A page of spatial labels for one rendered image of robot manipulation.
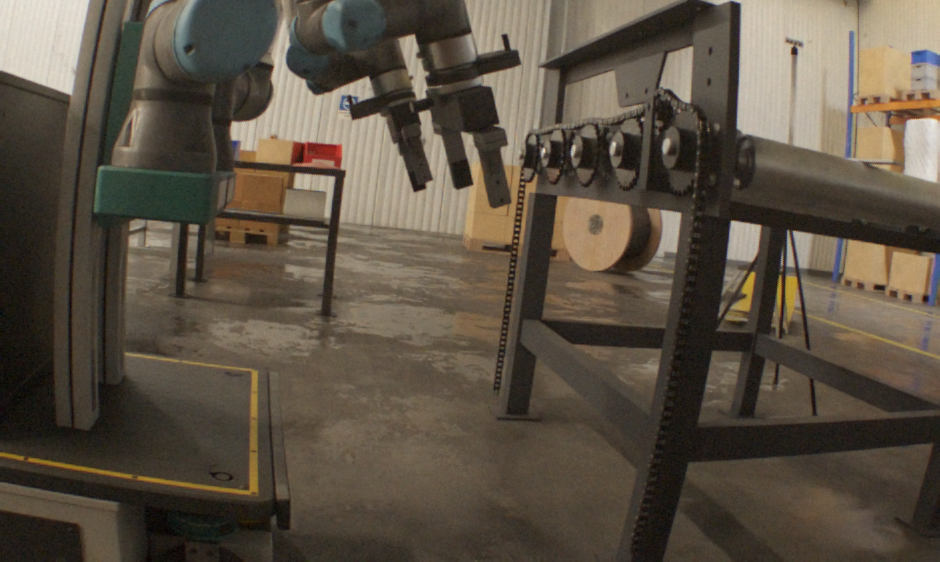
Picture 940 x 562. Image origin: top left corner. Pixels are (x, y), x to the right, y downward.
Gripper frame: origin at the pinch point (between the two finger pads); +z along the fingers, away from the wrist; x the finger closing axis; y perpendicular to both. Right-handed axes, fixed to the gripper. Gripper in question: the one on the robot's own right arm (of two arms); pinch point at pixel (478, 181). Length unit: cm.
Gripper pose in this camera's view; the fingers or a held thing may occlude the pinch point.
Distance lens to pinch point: 107.2
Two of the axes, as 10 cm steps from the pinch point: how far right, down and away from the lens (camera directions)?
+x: 3.6, 2.4, -9.0
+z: 2.2, 9.2, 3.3
